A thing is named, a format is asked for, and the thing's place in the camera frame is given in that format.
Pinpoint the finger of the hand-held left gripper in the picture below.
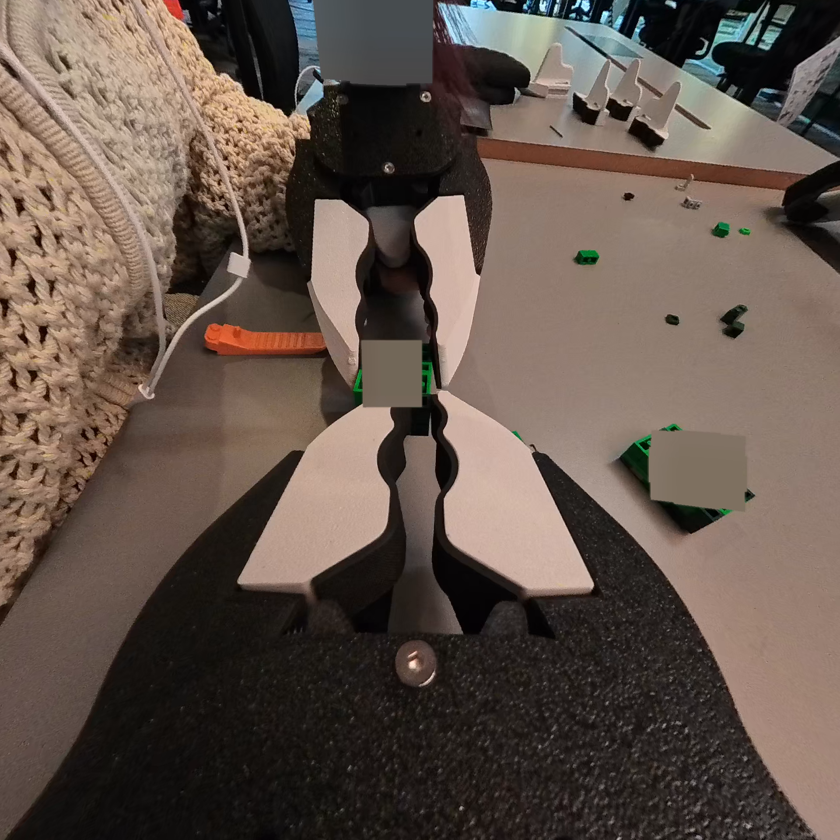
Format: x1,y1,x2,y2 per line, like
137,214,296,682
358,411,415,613
306,199,376,388
412,195,484,389

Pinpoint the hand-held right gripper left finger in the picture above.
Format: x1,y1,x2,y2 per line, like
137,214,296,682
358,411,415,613
236,403,404,601

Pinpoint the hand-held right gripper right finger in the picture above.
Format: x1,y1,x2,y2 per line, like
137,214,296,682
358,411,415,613
430,390,596,601

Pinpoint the orange lego brick separator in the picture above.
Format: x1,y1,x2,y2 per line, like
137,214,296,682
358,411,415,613
203,323,327,357

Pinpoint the black cap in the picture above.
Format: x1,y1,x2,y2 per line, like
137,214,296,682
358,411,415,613
459,46,532,106

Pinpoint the white wedge on black base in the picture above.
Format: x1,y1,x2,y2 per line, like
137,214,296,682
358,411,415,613
607,58,644,122
628,82,683,147
572,59,614,126

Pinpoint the cream knit sweater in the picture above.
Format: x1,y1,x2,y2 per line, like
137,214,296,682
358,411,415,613
0,0,312,605

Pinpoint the grey table with wooden edge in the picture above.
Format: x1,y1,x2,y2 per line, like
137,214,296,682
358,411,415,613
436,0,840,175

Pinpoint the black office chair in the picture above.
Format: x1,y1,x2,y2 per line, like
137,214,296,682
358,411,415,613
712,13,808,99

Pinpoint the white printed paper sheet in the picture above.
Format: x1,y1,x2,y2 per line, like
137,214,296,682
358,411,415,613
781,49,840,126

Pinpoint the white cable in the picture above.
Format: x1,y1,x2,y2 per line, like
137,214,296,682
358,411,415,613
0,0,250,401

